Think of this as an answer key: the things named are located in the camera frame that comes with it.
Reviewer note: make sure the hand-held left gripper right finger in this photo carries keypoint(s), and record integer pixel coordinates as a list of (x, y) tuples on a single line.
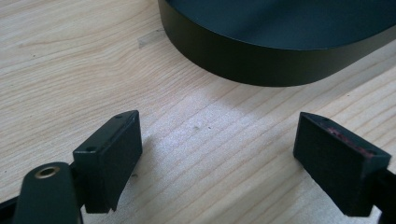
[(337, 161)]

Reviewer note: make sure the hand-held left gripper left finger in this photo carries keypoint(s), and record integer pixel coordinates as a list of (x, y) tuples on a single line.
[(107, 158)]

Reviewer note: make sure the black round box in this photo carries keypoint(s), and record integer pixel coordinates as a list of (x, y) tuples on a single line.
[(274, 40)]

